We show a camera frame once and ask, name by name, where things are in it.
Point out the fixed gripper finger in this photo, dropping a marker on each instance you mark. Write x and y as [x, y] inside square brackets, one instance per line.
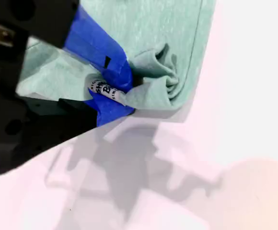
[110, 112]

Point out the pale green T-shirt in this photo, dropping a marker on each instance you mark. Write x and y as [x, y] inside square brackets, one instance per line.
[153, 28]

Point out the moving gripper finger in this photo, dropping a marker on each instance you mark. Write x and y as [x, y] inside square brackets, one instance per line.
[88, 40]

